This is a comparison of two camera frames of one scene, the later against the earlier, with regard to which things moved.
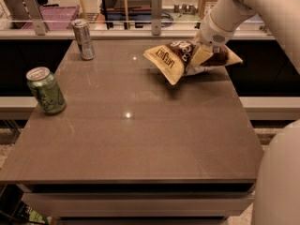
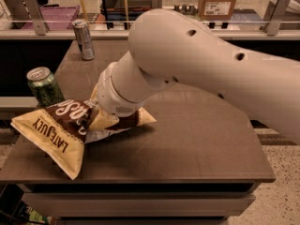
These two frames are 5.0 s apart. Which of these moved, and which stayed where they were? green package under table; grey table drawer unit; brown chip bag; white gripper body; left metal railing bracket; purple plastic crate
Moved: white gripper body; brown chip bag
Stayed: grey table drawer unit; green package under table; left metal railing bracket; purple plastic crate
